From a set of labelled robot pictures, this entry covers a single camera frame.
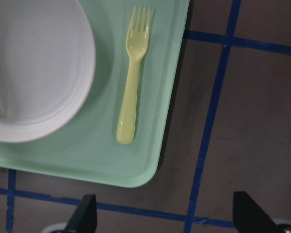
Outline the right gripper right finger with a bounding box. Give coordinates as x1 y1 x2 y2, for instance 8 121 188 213
233 191 279 233

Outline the yellow plastic fork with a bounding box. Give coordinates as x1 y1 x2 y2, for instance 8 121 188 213
116 7 151 145

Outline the white round plate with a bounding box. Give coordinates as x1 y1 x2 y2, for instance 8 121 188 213
0 0 96 143

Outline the mint green tray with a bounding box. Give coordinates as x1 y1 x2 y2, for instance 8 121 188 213
0 0 189 187

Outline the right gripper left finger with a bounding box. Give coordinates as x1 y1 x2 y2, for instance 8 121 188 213
65 194 97 233

